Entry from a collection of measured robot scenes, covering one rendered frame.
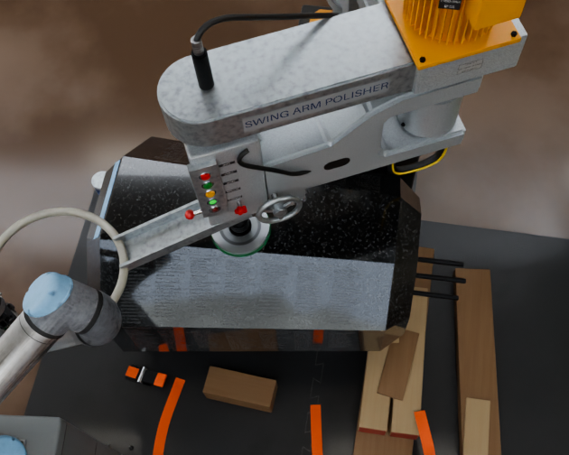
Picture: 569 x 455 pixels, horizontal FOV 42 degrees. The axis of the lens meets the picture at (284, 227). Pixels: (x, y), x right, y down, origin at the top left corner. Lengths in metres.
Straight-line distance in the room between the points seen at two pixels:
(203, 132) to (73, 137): 2.25
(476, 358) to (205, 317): 1.25
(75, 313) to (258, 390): 1.54
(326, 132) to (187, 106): 0.47
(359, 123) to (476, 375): 1.57
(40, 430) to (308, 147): 1.28
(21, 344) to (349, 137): 1.05
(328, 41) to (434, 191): 1.89
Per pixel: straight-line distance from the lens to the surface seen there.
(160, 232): 2.59
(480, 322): 3.42
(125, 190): 2.82
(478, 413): 3.30
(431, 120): 2.27
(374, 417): 3.14
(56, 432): 2.60
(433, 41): 1.97
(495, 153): 3.92
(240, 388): 3.24
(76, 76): 4.33
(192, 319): 2.79
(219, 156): 2.01
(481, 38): 2.00
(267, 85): 1.91
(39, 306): 1.80
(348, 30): 2.01
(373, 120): 2.12
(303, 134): 2.17
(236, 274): 2.67
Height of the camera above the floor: 3.27
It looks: 64 degrees down
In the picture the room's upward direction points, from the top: 6 degrees counter-clockwise
